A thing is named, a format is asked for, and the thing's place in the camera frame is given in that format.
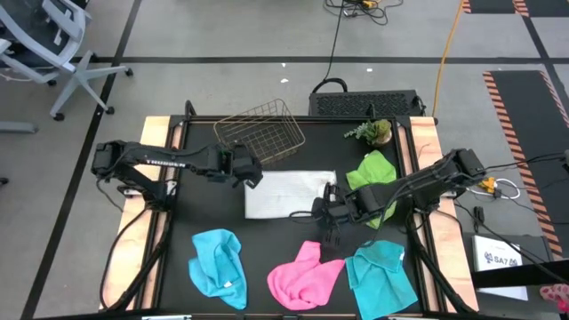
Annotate tangled black floor cables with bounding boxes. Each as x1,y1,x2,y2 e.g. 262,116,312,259
324,0,405,27

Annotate blue towel with white tag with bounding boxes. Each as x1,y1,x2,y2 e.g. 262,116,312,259
188,228,248,311

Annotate yellow power connector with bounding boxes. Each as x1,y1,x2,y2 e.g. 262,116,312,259
477,176,498,195

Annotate small potted plant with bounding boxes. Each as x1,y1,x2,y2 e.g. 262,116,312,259
342,118,394,148

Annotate black mat with striped edge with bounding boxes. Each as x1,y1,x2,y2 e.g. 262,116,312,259
483,69,569,262
461,0,531,18

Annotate white cable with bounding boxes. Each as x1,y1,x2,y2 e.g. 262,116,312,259
466,177,522,201

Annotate blue microfiber towel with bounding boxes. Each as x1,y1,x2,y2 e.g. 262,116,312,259
344,239,419,320

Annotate grey chair base leg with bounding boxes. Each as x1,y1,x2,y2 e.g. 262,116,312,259
0,122,40,134

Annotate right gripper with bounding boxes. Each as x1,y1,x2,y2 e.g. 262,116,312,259
312,182,357,248

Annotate white waffle weave towel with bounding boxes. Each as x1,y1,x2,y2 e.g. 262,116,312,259
244,170,338,220

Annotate black aluminium station frame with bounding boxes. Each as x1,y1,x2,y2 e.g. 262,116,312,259
140,100,439,320

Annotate light wooden side board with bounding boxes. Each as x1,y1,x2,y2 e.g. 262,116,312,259
100,116,184,311
408,116,480,312

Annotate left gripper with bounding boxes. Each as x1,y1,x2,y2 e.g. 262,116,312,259
217,142,264,190

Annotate green microfiber towel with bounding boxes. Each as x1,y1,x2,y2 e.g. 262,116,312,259
345,149,398,231

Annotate black computer case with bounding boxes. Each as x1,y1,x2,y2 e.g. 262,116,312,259
309,88,424,118

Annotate yellow cable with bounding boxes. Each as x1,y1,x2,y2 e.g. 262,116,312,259
431,0,467,118

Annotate long black floor cable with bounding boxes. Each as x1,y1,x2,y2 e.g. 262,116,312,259
313,0,349,95

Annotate white printed box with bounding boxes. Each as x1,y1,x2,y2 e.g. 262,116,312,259
470,234,530,302

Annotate pink patterned object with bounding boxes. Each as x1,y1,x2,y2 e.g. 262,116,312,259
539,284,569,315

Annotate gold wire basket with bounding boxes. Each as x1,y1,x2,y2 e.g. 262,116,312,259
212,98,307,166

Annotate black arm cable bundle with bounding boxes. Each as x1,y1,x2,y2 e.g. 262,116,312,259
406,208,477,315
100,177,177,312

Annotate pink microfiber towel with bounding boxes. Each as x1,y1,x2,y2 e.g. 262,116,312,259
266,240,347,312

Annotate grey office chair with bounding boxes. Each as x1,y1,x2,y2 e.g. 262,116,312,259
0,0,134,122

